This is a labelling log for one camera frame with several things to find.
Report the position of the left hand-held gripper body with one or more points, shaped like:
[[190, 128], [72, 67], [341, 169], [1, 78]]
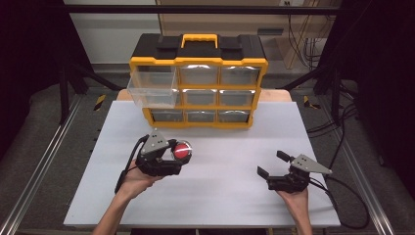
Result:
[[156, 156]]

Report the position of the black horizontal frame bar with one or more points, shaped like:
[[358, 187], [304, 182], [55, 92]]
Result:
[[195, 9]]

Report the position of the round red lidded clear container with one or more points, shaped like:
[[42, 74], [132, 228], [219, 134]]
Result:
[[181, 151]]

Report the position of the person's left hand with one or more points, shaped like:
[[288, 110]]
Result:
[[138, 181]]

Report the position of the transparent plastic drawer bin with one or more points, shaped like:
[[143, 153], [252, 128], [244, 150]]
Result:
[[153, 88]]

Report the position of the black metal stand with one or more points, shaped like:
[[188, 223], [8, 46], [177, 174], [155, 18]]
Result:
[[65, 94], [334, 94]]

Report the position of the yellow black hazard tape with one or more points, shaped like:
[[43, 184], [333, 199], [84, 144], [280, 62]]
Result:
[[100, 102], [310, 102]]

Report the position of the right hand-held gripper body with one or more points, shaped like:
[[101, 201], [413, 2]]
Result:
[[300, 173]]

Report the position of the set of small clear drawers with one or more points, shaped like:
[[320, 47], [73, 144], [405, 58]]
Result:
[[235, 98]]

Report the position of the yellow black drawer organizer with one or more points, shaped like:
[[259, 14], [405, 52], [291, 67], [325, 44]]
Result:
[[199, 49]]

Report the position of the person's right hand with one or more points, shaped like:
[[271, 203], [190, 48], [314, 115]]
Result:
[[295, 199]]

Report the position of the aluminium floor rail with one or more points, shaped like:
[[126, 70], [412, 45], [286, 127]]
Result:
[[36, 169], [362, 173]]

